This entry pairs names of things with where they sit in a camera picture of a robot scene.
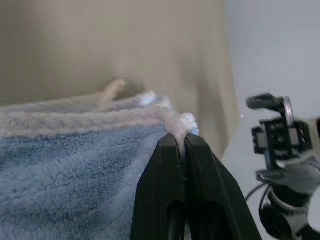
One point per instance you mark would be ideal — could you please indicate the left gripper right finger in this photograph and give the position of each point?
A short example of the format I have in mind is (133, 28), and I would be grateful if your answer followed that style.
(212, 200)

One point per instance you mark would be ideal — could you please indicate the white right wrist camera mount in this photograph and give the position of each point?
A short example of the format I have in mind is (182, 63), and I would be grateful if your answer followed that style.
(300, 175)

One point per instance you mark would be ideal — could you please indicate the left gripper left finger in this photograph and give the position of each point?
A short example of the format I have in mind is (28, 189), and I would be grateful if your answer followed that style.
(160, 187)

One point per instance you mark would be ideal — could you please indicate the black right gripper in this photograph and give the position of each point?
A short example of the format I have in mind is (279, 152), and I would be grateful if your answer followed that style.
(280, 140)

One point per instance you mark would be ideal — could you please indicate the blue towel with white trim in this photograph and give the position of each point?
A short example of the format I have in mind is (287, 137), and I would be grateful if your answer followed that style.
(75, 162)

